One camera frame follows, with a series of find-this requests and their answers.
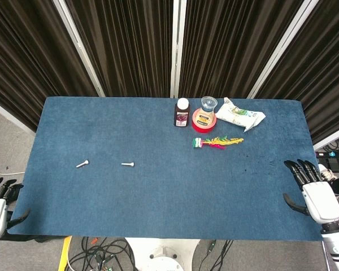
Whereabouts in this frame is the dark bottle with white cap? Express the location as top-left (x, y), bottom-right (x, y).
top-left (173, 98), bottom-right (191, 128)

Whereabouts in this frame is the blue table cloth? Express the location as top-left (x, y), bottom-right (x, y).
top-left (7, 96), bottom-right (334, 242)

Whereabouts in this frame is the white crumpled snack bag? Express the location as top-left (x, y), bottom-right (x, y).
top-left (215, 97), bottom-right (267, 133)

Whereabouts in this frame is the white screen frame post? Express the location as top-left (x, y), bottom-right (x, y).
top-left (247, 0), bottom-right (320, 99)
top-left (52, 0), bottom-right (106, 98)
top-left (169, 0), bottom-right (187, 99)

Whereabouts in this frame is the red tape roll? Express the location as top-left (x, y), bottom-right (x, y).
top-left (191, 108), bottom-right (218, 133)

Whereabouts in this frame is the colourful toy strip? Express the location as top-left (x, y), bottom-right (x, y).
top-left (192, 135), bottom-right (245, 151)

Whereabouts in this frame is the black cable bundle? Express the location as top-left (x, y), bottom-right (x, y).
top-left (67, 236), bottom-right (139, 271)

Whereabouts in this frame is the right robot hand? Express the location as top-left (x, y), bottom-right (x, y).
top-left (282, 159), bottom-right (339, 224)

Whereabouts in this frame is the clear plastic flask bottle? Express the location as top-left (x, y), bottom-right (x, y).
top-left (192, 96), bottom-right (218, 128)

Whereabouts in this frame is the dark pleated curtain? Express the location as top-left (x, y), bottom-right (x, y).
top-left (0, 0), bottom-right (339, 145)

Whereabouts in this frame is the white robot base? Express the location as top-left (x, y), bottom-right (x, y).
top-left (124, 237), bottom-right (201, 271)

